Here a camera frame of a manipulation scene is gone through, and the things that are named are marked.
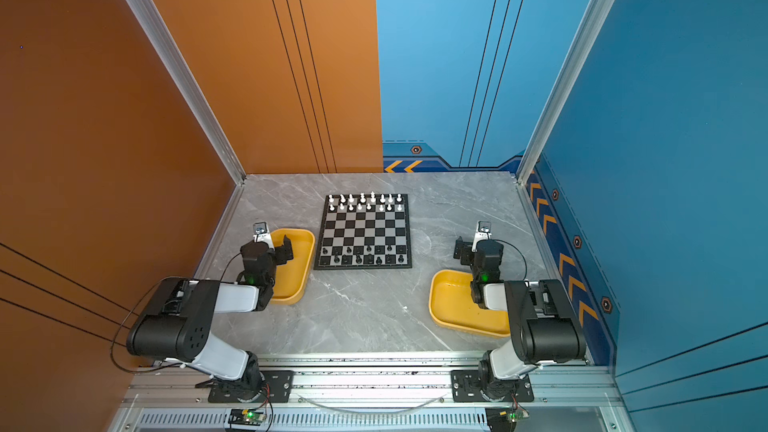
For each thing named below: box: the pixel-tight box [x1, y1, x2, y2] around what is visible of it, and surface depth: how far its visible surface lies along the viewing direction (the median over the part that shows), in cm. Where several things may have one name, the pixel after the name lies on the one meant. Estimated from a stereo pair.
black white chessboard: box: [314, 194, 413, 270], surface depth 102 cm
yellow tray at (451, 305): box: [428, 269, 511, 338], surface depth 88 cm
